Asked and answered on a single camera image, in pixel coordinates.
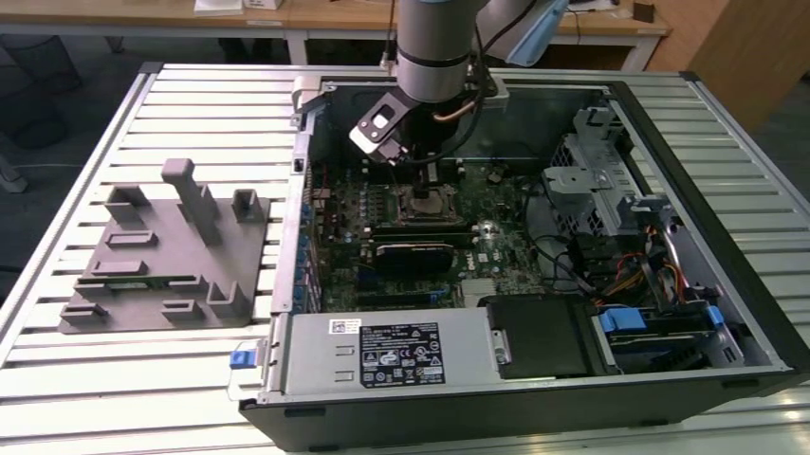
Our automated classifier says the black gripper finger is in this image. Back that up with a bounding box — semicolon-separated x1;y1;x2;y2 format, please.
414;160;442;204

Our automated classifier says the black RAM stick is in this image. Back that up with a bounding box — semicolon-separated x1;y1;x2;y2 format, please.
371;234;475;248

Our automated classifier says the black graphics card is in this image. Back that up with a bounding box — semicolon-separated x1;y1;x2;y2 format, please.
373;242;454;279

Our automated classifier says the metal drive cage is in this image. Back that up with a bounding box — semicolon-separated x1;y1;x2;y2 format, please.
541;106;638;238

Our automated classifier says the silver chipset heat sink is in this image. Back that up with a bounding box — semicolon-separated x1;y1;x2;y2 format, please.
463;279;497;307

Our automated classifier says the green motherboard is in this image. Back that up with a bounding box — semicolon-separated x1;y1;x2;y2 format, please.
303;160;553;314

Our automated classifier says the wooden desk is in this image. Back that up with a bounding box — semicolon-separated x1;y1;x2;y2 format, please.
0;0;674;72

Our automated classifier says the silver power supply unit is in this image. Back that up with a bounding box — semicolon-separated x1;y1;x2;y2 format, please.
278;310;502;395

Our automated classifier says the grey parts rack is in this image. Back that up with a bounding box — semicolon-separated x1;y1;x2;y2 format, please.
56;157;275;336

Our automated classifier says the hard disk in blue carrier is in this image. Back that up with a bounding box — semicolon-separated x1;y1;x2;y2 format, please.
594;305;729;375

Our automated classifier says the white paper box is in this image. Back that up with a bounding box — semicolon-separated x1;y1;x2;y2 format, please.
192;0;246;18

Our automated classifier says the green RAM stick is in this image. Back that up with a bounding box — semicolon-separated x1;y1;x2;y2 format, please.
94;276;204;289

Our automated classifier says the black open PC case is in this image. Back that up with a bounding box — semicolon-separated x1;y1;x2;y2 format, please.
236;73;810;451

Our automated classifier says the wooden cabinet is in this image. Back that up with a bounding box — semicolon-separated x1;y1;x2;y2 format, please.
649;0;810;138

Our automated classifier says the black mesh trash bin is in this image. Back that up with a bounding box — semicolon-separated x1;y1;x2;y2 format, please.
0;35;84;148

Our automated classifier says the grey furniture foot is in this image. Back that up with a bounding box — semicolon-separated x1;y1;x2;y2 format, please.
0;155;31;194

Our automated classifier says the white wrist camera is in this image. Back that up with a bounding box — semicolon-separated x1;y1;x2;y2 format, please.
347;89;417;166

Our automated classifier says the orange yellow wire bundle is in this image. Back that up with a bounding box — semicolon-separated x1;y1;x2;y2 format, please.
594;226;690;307

